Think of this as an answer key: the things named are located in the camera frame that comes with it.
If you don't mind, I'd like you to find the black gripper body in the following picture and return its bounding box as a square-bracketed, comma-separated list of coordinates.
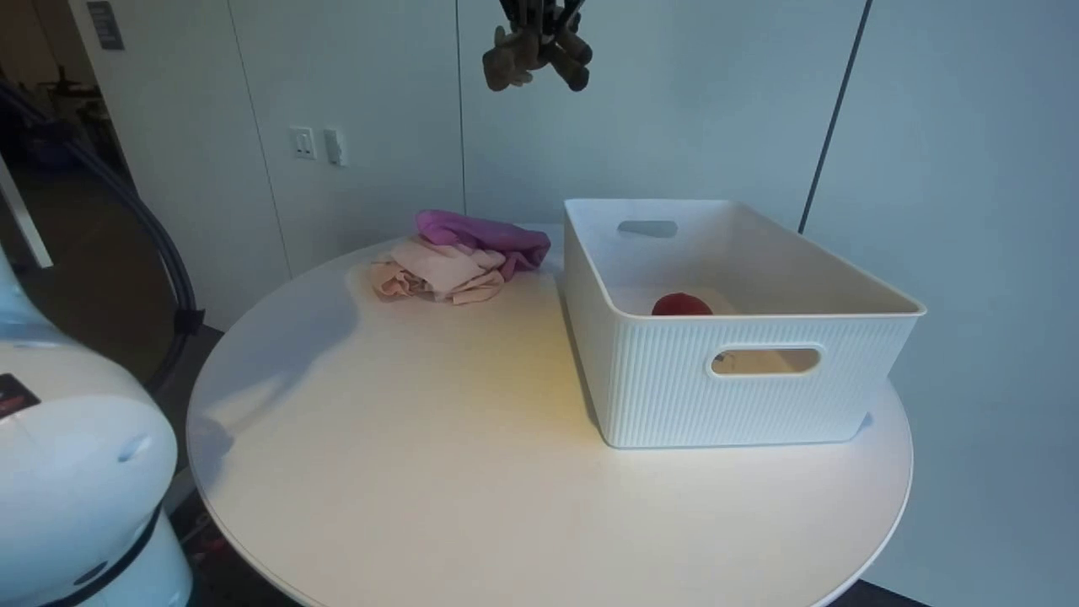
[496, 0, 589, 38]

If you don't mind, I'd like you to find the white ribbed plastic basket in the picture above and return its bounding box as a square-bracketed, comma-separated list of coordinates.
[560, 195, 928, 452]

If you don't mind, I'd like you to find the small dark wall sign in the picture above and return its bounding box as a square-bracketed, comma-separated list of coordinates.
[85, 0, 128, 53]

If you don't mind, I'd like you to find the pink cream cloth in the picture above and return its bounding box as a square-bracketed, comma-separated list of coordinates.
[369, 237, 511, 309]

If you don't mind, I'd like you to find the purple cloth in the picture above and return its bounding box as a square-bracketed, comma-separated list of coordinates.
[410, 207, 554, 279]

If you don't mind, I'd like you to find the white wall outlet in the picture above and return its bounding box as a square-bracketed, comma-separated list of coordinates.
[286, 123, 320, 163]
[320, 125, 351, 170]

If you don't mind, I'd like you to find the red round object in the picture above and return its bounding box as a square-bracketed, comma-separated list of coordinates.
[646, 291, 718, 320]

